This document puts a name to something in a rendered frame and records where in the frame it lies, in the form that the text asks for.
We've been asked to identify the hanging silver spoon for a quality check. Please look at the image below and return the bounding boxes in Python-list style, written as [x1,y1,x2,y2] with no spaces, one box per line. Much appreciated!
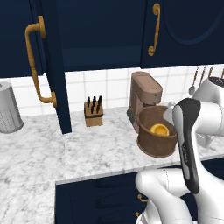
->
[188,66,200,97]

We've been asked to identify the wooden knife block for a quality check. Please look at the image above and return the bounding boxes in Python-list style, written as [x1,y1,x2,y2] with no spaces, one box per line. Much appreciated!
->
[83,94,104,128]

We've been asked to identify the dark blue open cabinet door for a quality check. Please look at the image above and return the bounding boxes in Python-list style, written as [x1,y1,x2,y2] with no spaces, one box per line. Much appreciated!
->
[36,0,73,135]

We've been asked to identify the long gold door handle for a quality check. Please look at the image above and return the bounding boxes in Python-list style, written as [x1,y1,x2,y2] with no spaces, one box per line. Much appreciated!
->
[24,15,58,109]

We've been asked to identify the brown round basket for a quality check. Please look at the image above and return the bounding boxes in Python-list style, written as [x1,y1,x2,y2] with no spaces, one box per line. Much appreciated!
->
[136,105,179,158]

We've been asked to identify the yellow round bread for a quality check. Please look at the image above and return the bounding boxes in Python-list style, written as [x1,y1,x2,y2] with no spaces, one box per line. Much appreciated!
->
[150,122,171,137]

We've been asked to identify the dark blue wall cabinet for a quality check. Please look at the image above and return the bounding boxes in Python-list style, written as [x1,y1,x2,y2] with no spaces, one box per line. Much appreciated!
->
[54,0,147,73]

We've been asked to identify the grey metal canister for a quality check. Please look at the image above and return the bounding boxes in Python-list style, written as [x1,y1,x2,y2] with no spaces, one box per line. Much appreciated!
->
[0,80,25,135]

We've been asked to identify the curved gold door handle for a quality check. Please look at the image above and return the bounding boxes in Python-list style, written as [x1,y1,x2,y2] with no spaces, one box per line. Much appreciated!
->
[147,3,162,57]

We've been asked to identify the brown coffee machine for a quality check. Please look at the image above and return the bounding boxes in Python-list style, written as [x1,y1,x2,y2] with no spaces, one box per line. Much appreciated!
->
[126,71,164,135]

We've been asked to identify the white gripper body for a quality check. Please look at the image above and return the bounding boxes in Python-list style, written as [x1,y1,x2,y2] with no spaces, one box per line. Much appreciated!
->
[162,101,177,126]

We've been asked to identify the dark blue base cabinets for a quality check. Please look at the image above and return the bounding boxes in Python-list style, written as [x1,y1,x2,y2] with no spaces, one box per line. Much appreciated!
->
[54,157,224,224]

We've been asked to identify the dark blue arched cabinet door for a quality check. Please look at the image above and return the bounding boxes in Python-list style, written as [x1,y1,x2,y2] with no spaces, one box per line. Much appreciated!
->
[140,0,224,70]

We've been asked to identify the dark blue plain cabinet door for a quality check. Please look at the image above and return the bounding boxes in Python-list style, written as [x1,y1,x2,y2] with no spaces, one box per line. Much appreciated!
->
[0,0,47,79]

